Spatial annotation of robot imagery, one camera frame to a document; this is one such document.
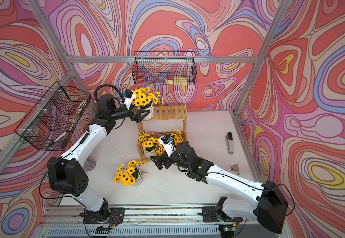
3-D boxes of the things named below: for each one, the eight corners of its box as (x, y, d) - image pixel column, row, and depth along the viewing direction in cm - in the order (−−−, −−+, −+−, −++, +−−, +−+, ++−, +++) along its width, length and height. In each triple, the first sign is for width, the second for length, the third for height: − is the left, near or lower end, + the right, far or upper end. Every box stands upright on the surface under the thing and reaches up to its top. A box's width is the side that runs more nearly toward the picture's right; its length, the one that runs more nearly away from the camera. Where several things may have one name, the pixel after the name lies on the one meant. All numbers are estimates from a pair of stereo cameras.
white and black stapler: (228, 154, 98) (230, 150, 93) (224, 136, 107) (227, 131, 103) (233, 154, 97) (236, 150, 93) (229, 136, 107) (232, 132, 102)
